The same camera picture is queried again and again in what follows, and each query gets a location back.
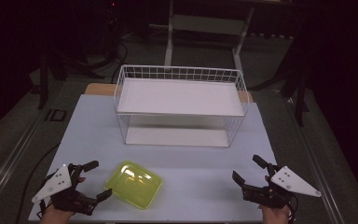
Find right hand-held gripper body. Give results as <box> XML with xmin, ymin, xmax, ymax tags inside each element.
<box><xmin>241</xmin><ymin>163</ymin><xmax>323</xmax><ymax>210</ymax></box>

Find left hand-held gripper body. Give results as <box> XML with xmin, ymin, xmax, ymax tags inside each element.
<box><xmin>31</xmin><ymin>162</ymin><xmax>99</xmax><ymax>217</ymax></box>

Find metal floor rail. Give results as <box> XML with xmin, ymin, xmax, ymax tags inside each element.
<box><xmin>0</xmin><ymin>106</ymin><xmax>49</xmax><ymax>216</ymax></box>
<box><xmin>283</xmin><ymin>97</ymin><xmax>347</xmax><ymax>224</ymax></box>

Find pale grey table cover sheet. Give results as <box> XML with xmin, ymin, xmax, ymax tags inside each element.
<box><xmin>27</xmin><ymin>92</ymin><xmax>279</xmax><ymax>223</ymax></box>

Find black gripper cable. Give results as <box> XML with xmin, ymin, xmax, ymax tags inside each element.
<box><xmin>286</xmin><ymin>193</ymin><xmax>300</xmax><ymax>224</ymax></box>

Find white wire shelf rack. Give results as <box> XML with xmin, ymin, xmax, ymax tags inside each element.
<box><xmin>113</xmin><ymin>63</ymin><xmax>251</xmax><ymax>149</ymax></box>

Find person's left hand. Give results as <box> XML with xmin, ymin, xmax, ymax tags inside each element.
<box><xmin>39</xmin><ymin>175</ymin><xmax>87</xmax><ymax>224</ymax></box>

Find white metal frame stand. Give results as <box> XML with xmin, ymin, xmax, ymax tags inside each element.
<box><xmin>163</xmin><ymin>0</ymin><xmax>256</xmax><ymax>73</ymax></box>

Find person's right hand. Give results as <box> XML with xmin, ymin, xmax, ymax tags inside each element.
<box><xmin>258</xmin><ymin>175</ymin><xmax>293</xmax><ymax>224</ymax></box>

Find yellow-green plastic tray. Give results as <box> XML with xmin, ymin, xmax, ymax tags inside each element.
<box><xmin>104</xmin><ymin>160</ymin><xmax>163</xmax><ymax>211</ymax></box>

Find black stand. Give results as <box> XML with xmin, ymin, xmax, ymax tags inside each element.
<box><xmin>36</xmin><ymin>50</ymin><xmax>106</xmax><ymax>110</ymax></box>
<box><xmin>248</xmin><ymin>59</ymin><xmax>312</xmax><ymax>128</ymax></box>

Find black floor plate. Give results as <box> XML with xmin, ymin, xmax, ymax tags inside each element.
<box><xmin>44</xmin><ymin>108</ymin><xmax>68</xmax><ymax>122</ymax></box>

